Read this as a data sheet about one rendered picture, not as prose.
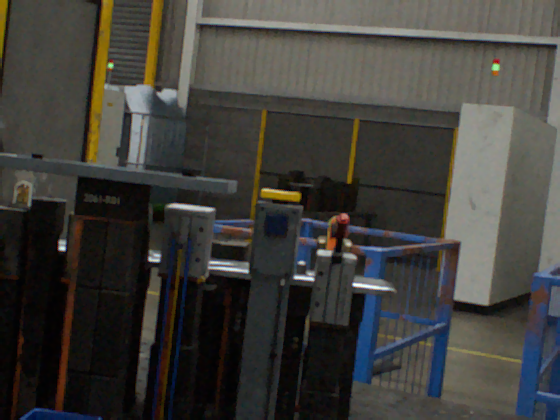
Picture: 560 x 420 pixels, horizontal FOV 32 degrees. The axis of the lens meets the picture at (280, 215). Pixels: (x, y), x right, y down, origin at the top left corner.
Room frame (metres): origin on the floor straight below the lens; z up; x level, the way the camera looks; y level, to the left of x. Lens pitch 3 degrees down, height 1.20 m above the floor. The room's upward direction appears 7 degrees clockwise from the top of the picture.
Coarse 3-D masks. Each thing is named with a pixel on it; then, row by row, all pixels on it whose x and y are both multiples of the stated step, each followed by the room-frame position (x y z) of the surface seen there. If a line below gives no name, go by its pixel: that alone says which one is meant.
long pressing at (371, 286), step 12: (60, 240) 1.90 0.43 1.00; (60, 252) 1.74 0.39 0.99; (156, 252) 1.89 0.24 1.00; (156, 264) 1.74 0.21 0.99; (216, 264) 1.84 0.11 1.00; (228, 264) 1.84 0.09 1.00; (240, 264) 1.85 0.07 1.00; (228, 276) 1.73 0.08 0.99; (240, 276) 1.73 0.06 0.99; (300, 276) 1.78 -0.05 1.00; (312, 276) 1.79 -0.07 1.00; (360, 288) 1.72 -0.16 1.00; (372, 288) 1.72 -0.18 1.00; (384, 288) 1.72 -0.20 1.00
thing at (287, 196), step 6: (264, 192) 1.46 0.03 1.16; (270, 192) 1.46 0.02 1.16; (276, 192) 1.46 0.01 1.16; (282, 192) 1.46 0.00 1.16; (288, 192) 1.46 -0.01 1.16; (294, 192) 1.49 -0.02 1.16; (276, 198) 1.46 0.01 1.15; (282, 198) 1.46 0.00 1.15; (288, 198) 1.46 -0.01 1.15; (294, 198) 1.46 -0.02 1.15; (300, 198) 1.49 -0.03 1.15; (288, 204) 1.48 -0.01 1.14
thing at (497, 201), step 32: (480, 128) 9.27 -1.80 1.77; (512, 128) 9.17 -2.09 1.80; (544, 128) 10.54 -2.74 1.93; (480, 160) 9.25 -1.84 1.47; (512, 160) 9.33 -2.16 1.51; (544, 160) 10.75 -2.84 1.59; (480, 192) 9.23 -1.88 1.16; (512, 192) 9.50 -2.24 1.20; (544, 192) 10.98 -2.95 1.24; (448, 224) 9.35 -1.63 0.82; (480, 224) 9.21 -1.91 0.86; (512, 224) 9.67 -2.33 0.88; (480, 256) 9.20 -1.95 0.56; (512, 256) 9.85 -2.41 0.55; (480, 288) 9.18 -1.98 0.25; (512, 288) 10.04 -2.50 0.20
